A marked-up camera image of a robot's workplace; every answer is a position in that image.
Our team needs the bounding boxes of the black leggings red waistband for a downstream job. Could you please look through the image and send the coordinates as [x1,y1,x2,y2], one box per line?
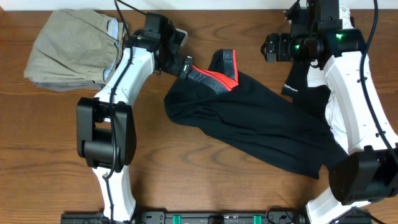
[164,49,348,179]

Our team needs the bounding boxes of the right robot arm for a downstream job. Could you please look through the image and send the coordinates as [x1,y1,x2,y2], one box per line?
[261,29,397,223]

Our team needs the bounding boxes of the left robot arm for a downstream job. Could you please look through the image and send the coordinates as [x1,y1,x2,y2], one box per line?
[76,29,193,223]

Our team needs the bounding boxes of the black white t-shirt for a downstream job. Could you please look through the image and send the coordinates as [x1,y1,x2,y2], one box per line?
[281,6,371,156]

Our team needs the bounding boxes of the folded khaki pants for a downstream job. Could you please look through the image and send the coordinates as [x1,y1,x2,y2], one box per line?
[24,9,126,91]

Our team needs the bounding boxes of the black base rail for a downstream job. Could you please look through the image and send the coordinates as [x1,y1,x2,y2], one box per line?
[60,206,373,224]

